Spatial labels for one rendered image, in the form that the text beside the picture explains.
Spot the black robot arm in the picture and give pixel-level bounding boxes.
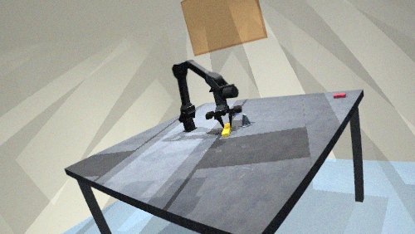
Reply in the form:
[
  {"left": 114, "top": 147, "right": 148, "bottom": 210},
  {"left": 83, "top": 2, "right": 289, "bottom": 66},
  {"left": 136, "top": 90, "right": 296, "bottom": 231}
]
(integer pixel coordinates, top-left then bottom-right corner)
[{"left": 173, "top": 60, "right": 239, "bottom": 132}]

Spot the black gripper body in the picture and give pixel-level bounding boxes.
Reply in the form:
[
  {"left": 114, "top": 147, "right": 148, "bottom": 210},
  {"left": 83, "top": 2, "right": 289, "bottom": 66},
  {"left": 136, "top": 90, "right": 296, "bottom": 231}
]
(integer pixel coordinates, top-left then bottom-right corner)
[{"left": 205, "top": 98, "right": 242, "bottom": 119}]

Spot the small red block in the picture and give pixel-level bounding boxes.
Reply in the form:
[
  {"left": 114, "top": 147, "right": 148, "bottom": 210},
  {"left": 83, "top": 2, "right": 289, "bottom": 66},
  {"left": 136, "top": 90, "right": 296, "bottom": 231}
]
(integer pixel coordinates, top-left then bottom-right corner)
[{"left": 334, "top": 93, "right": 346, "bottom": 99}]

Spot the yellow bar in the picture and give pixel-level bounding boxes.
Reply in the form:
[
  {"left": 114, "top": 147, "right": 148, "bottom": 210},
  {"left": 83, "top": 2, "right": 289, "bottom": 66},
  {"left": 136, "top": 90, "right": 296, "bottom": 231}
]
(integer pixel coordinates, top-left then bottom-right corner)
[{"left": 222, "top": 123, "right": 231, "bottom": 138}]

